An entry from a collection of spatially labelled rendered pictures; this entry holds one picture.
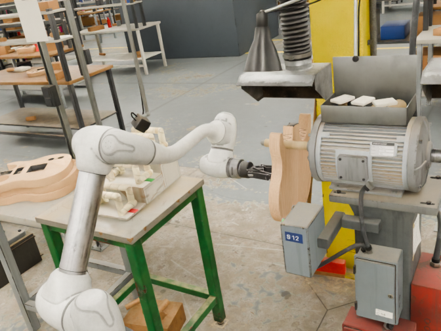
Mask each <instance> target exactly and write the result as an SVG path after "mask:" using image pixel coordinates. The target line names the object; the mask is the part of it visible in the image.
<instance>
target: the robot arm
mask: <svg viewBox="0 0 441 331"><path fill-rule="evenodd" d="M236 131H237V124H236V119H235V117H234V116H233V115H232V114H231V113H228V112H221V113H219V114H218V115H217V116H216V117H215V120H214V121H212V122H211V123H207V124H203V125H201V126H199V127H197V128H195V129H194V130H193V131H191V132H190V133H189V134H187V135H186V136H185V137H183V138H182V139H181V140H179V141H178V142H177V143H175V144H174V145H172V146H169V147H166V146H162V145H160V144H158V143H156V142H154V141H153V140H151V139H147V138H145V137H143V136H140V135H135V134H133V133H130V132H127V131H124V130H121V129H116V128H113V127H109V126H103V125H90V126H87V127H84V128H82V129H80V130H79V131H77V132H76V133H75V134H74V136H73V138H72V150H73V153H74V154H75V160H76V166H77V169H78V170H79V173H78V177H77V183H76V187H75V192H74V196H73V202H72V208H71V212H70V218H69V221H68V227H67V231H66V237H65V241H64V246H63V250H62V256H61V259H60V265H59V268H57V269H55V270H54V271H53V272H52V273H51V274H50V277H49V278H48V280H47V281H46V283H44V285H42V287H40V289H39V291H38V293H37V295H36V298H35V306H36V309H37V312H38V313H39V315H40V317H41V318H42V319H43V320H44V321H45V322H46V323H47V324H49V325H50V326H52V327H53V328H55V329H57V330H59V331H126V330H125V325H124V322H123V318H122V316H121V312H120V310H119V307H118V305H117V303H116V301H115V299H114V298H113V297H112V296H111V295H110V294H109V293H108V292H106V291H104V290H101V289H98V288H92V284H91V281H92V280H91V277H90V276H89V274H88V272H87V266H88V262H89V256H90V252H91V246H92V243H93V237H94V233H95V227H96V221H97V218H98V212H99V208H100V202H101V198H102V192H103V189H104V183H105V179H106V175H108V174H109V173H110V172H111V170H112V168H113V166H114V165H115V164H124V165H129V164H130V165H136V166H139V165H142V166H147V165H154V164H169V163H172V162H175V161H177V160H178V159H180V158H181V157H183V156H184V155H185V154H186V153H187V152H189V151H190V150H191V149H192V148H193V147H195V146H196V145H197V144H198V143H199V142H200V141H201V140H202V139H204V138H205V137H207V140H208V141H209V142H210V143H211V150H210V152H209V153H208V154H206V155H204V156H203V157H202V158H201V159H200V161H199V168H200V170H201V172H202V173H204V174H206V175H209V176H212V177H216V178H228V177H229V178H235V179H241V178H247V179H249V178H255V179H262V180H266V181H269V180H271V175H272V165H266V164H261V165H256V166H254V165H253V162H250V161H245V160H244V159H240V158H233V149H234V145H235V142H236Z"/></svg>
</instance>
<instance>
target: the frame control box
mask: <svg viewBox="0 0 441 331"><path fill-rule="evenodd" d="M324 227H325V217H324V206H323V205H319V204H311V203H306V202H297V204H296V205H295V207H294V208H293V209H292V210H291V211H290V212H289V214H288V215H287V216H286V218H285V219H284V220H283V221H282V222H281V224H280V229H281V236H282V247H283V258H284V264H285V271H286V272H287V273H291V274H294V275H299V276H305V277H308V278H312V276H313V274H314V273H315V271H316V269H319V268H321V267H323V266H324V265H327V264H328V263H330V262H332V261H333V260H335V259H337V258H338V257H340V256H342V255H343V254H345V253H347V252H349V251H351V250H353V249H354V248H357V247H361V251H362V253H364V254H366V253H367V252H366V249H365V244H363V243H361V242H358V243H355V244H352V245H350V246H349V247H347V248H345V249H343V250H341V251H340V252H338V253H336V254H335V255H333V256H331V257H329V258H328V259H326V260H325V261H323V262H322V259H323V258H324V256H325V255H326V253H327V249H323V248H319V247H318V242H317V238H318V237H319V235H320V233H321V232H322V231H323V229H324Z"/></svg>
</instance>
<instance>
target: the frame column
mask: <svg viewBox="0 0 441 331"><path fill-rule="evenodd" d="M349 206H350V207H351V209H352V211H353V213H354V215H355V216H359V206H357V205H351V204H349ZM421 215H422V214H419V213H410V212H404V211H395V210H386V209H381V208H371V207H366V206H364V217H369V218H374V219H381V230H380V232H379V234H378V233H374V232H366V235H367V239H368V242H369V243H370V244H375V245H379V246H386V247H390V248H397V249H401V250H403V298H402V312H401V314H400V318H402V319H407V320H410V305H411V282H412V279H413V276H414V273H415V270H416V267H417V264H418V261H419V258H420V255H421ZM354 234H355V243H358V242H361V243H364V241H363V238H362V234H361V231H358V230H354Z"/></svg>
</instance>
